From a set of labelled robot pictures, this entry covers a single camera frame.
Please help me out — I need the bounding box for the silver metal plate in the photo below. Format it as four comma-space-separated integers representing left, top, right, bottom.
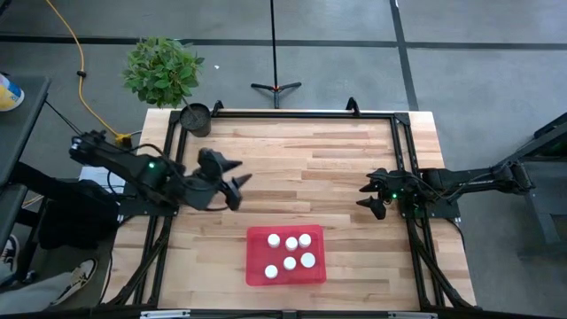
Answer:
386, 311, 439, 319
140, 309, 192, 319

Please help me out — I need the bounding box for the red translucent plastic basket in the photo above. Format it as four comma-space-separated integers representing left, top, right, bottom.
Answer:
245, 223, 328, 287

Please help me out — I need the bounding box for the black bag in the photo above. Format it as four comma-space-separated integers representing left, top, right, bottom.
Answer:
37, 178, 121, 251

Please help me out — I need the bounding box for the yellow extension cable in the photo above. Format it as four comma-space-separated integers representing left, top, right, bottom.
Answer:
43, 0, 134, 148

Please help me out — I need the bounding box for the black side stand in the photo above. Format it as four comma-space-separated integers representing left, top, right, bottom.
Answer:
495, 112, 567, 259

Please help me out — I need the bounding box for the green leafy plant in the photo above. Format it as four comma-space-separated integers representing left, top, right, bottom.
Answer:
122, 35, 206, 110

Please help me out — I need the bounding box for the person's leg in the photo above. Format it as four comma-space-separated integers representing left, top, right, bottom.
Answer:
0, 270, 77, 317

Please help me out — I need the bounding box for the black plant pot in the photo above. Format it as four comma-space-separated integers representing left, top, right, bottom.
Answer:
178, 102, 213, 138

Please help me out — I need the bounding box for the black tripod stand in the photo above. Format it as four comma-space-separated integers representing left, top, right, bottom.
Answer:
250, 0, 303, 110

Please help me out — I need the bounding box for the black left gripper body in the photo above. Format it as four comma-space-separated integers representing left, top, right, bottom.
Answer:
197, 147, 244, 212

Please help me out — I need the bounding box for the black aluminium table frame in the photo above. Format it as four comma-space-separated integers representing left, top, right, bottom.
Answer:
104, 109, 479, 314

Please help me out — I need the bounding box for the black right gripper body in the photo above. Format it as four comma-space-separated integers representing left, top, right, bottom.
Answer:
367, 167, 418, 207

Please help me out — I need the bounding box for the grey side table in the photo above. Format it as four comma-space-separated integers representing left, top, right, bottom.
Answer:
0, 74, 51, 188

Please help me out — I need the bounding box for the person's shoe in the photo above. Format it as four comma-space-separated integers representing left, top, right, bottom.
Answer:
50, 258, 98, 307
0, 234, 21, 274

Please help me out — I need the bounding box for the blue and yellow package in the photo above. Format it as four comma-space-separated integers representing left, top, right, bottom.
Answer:
0, 72, 26, 113

